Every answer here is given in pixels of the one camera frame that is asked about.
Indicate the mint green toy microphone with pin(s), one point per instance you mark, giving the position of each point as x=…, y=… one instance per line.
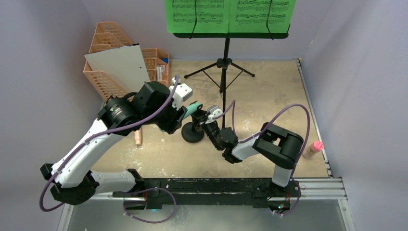
x=193, y=107

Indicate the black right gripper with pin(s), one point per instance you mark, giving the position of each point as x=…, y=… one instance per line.
x=205, y=120

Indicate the green sheet music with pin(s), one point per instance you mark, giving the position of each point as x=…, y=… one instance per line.
x=197, y=16
x=260, y=16

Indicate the black music stand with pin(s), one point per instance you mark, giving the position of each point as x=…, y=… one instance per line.
x=224, y=62

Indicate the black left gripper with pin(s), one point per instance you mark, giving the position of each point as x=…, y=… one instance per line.
x=174, y=121

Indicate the white marker tube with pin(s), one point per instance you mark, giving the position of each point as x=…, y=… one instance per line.
x=160, y=70

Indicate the peach plastic file organizer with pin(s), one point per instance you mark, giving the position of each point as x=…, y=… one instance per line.
x=110, y=35

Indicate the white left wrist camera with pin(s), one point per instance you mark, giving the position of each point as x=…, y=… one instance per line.
x=182, y=92

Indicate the pink round object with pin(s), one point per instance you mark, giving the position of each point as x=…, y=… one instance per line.
x=313, y=149

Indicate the pink toy microphone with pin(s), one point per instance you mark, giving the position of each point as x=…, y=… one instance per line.
x=138, y=137

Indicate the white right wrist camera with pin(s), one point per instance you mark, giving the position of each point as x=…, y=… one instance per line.
x=213, y=113

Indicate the grey folder board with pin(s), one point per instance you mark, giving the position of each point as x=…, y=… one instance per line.
x=117, y=71

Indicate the black microphone stand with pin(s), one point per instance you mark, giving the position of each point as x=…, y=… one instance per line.
x=190, y=134

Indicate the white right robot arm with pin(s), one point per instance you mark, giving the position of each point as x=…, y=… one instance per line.
x=277, y=144

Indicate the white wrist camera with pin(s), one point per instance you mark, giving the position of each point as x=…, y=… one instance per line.
x=213, y=113
x=182, y=92

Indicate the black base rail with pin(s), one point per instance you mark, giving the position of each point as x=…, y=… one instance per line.
x=254, y=192

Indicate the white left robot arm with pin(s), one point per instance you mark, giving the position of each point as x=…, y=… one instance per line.
x=71, y=180

